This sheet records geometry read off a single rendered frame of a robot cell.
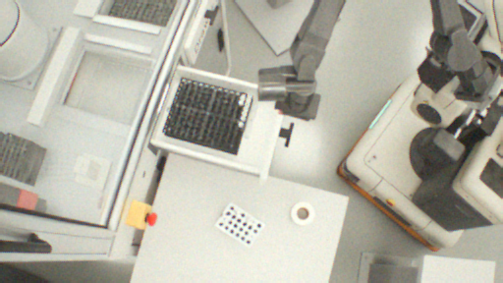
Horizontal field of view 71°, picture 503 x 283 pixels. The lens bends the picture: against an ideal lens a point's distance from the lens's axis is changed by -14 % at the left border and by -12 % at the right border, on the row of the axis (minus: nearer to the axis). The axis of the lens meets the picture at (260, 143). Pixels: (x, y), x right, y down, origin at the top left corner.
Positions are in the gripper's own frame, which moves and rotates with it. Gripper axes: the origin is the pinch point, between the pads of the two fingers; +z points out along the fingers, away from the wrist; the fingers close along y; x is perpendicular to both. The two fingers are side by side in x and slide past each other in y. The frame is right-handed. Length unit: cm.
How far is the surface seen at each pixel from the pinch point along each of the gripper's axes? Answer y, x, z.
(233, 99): 17.5, -3.1, 10.1
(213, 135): 19.8, 8.5, 10.3
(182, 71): 35.4, -8.6, 12.2
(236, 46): 38, -67, 100
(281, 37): 15, -77, 96
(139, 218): 33, 37, 10
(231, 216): 9.3, 28.2, 20.7
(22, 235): 37, 46, -39
